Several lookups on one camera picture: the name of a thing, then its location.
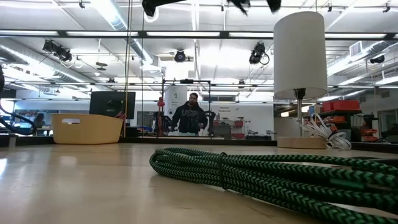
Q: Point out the person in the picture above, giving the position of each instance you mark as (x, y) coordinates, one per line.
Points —
(189, 118)

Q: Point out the black monitor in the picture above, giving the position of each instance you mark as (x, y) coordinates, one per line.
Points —
(109, 102)

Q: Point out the black ceiling spotlight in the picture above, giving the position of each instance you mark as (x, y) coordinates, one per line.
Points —
(377, 59)
(57, 51)
(257, 53)
(180, 56)

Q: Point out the black aluminium table frame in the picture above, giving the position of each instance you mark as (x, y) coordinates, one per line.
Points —
(199, 141)

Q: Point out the white shade table lamp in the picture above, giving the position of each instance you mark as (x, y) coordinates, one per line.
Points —
(300, 56)

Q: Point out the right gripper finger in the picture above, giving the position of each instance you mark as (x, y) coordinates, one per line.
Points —
(274, 4)
(241, 3)

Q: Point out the shelf with red bins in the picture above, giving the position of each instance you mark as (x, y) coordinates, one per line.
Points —
(340, 105)

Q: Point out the yellow plastic bin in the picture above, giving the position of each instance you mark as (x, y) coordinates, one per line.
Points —
(87, 130)

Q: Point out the red hanging item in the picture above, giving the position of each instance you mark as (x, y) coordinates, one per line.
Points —
(160, 102)

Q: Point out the black background rig frame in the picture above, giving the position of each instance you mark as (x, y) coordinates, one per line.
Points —
(186, 81)

